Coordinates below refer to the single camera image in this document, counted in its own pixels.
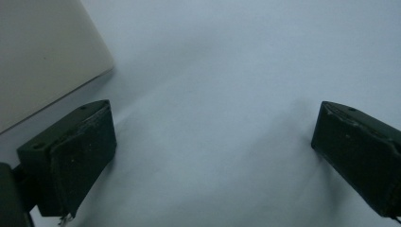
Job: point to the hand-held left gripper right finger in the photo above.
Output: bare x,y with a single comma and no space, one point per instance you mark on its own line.
359,151

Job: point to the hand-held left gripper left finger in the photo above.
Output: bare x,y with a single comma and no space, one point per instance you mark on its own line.
72,157

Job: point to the white box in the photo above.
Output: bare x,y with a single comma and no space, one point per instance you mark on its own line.
41,56

